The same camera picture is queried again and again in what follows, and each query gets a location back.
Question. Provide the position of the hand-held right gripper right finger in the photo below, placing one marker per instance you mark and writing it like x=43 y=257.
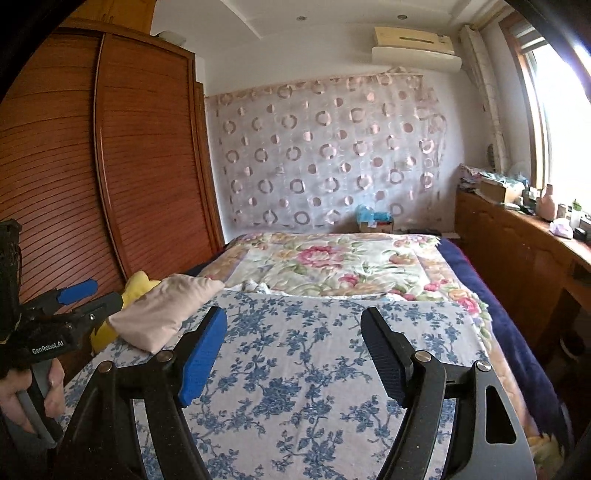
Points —
x=383 y=355

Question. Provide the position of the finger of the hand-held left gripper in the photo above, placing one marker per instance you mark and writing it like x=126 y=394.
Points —
x=78 y=290
x=104 y=307

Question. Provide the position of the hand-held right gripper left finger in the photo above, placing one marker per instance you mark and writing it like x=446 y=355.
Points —
x=203 y=355

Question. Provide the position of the beige printed T-shirt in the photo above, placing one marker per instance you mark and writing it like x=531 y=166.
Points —
x=161 y=309

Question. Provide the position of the person's left hand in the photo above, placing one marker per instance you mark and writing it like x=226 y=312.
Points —
x=9 y=392

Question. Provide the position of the yellow plush toy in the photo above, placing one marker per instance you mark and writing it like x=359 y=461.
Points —
x=138 y=286

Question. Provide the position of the blue floral bed sheet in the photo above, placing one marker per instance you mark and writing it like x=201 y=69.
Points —
x=300 y=369

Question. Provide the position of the floral quilt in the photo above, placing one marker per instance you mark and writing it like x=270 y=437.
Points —
x=323 y=263

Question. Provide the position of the navy blanket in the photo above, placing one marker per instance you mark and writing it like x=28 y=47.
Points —
x=508 y=332

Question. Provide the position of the small cardboard box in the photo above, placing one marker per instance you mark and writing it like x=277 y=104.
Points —
x=378 y=227

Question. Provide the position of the blue plastic bag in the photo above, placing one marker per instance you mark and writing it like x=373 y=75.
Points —
x=369 y=214

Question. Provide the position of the wooden slatted wardrobe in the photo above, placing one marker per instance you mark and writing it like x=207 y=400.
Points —
x=138 y=161

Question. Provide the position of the wooden sideboard cabinet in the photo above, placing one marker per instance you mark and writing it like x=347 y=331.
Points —
x=508 y=254

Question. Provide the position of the pile of folded cloths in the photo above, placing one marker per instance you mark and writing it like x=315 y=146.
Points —
x=471 y=177

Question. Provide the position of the flat cardboard box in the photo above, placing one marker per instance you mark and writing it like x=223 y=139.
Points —
x=501 y=190

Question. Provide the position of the pink bottle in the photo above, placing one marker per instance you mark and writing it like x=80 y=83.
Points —
x=547 y=205

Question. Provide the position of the small black box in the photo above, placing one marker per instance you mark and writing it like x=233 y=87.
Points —
x=581 y=233

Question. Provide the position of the green-capped bottle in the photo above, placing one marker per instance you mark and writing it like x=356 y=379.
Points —
x=576 y=213

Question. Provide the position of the white box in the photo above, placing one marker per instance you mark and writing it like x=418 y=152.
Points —
x=171 y=38

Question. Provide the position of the tied-back window curtain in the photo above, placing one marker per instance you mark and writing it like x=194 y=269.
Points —
x=485 y=92

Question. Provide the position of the circle-patterned wall cloth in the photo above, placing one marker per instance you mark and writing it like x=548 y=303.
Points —
x=323 y=152

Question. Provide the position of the wall air conditioner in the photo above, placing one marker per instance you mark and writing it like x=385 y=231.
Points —
x=415 y=57

